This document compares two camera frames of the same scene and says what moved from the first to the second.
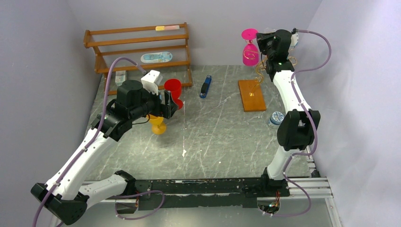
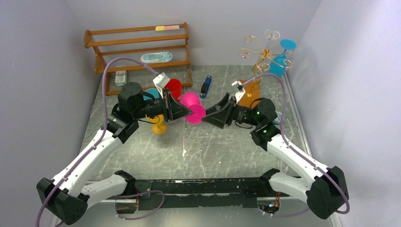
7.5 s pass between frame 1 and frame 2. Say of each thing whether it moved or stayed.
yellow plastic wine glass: stayed
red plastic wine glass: stayed
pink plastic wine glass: moved
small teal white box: stayed
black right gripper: moved
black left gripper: stayed
